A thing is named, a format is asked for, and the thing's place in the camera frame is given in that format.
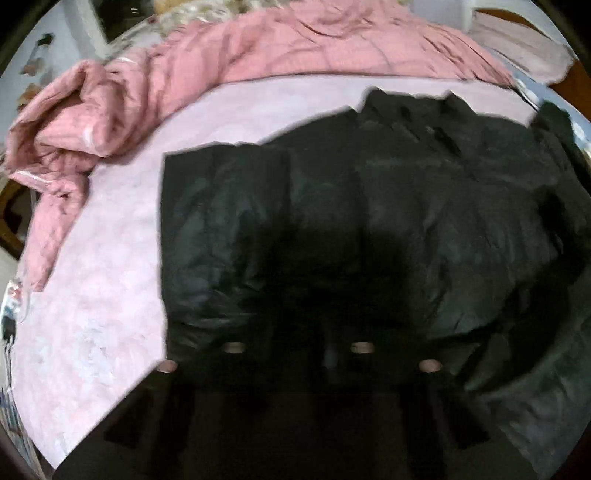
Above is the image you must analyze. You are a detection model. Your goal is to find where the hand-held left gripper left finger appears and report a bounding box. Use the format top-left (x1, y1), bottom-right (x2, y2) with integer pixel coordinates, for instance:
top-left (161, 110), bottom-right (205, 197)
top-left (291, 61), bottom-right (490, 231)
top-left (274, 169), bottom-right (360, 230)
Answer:
top-left (53, 323), bottom-right (296, 480)

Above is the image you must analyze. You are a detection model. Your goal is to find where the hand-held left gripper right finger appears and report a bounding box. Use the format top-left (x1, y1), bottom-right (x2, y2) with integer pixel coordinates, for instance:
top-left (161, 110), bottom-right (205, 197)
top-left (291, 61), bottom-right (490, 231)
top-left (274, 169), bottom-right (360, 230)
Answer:
top-left (323, 323), bottom-right (539, 480)

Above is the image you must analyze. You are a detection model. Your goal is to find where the black puffer jacket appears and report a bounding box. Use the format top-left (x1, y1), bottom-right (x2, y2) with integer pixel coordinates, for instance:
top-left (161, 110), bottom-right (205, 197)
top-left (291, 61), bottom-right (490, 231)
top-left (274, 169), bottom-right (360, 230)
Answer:
top-left (159, 88), bottom-right (591, 480)

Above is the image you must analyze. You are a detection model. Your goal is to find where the pink checked quilt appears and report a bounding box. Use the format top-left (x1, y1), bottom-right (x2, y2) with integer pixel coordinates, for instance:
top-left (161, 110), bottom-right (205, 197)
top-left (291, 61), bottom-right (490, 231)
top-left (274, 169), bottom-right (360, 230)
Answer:
top-left (4, 0), bottom-right (518, 291)

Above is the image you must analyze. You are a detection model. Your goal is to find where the blue floral pillow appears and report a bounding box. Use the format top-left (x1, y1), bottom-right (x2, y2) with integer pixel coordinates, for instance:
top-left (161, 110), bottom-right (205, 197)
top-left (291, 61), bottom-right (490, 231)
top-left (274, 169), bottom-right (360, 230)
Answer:
top-left (501, 60), bottom-right (543, 114)

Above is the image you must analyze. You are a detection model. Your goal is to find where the white and wooden headboard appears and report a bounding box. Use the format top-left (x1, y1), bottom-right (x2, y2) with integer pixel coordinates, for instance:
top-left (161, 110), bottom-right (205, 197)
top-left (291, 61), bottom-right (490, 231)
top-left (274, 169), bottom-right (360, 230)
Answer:
top-left (549, 60), bottom-right (591, 121)

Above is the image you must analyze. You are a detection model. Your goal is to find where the tree print curtain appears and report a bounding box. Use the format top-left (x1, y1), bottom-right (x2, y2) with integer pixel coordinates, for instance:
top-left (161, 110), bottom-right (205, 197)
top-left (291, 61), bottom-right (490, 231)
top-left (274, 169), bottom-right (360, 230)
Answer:
top-left (152, 0), bottom-right (259, 24)

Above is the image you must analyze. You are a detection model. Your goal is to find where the mauve pillow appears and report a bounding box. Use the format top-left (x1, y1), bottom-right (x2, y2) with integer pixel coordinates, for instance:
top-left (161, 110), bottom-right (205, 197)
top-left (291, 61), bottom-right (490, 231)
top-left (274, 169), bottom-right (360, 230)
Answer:
top-left (468, 11), bottom-right (575, 86)

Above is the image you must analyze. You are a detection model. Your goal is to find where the white frame window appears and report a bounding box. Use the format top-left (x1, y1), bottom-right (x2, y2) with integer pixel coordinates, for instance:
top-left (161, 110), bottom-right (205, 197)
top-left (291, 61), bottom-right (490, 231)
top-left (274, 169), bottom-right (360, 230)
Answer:
top-left (92, 0), bottom-right (158, 42)

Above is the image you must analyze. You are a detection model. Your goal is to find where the wall lamp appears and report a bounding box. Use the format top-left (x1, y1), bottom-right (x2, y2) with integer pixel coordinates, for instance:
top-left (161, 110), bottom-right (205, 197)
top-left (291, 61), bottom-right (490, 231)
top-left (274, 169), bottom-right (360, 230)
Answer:
top-left (21, 33), bottom-right (55, 77)

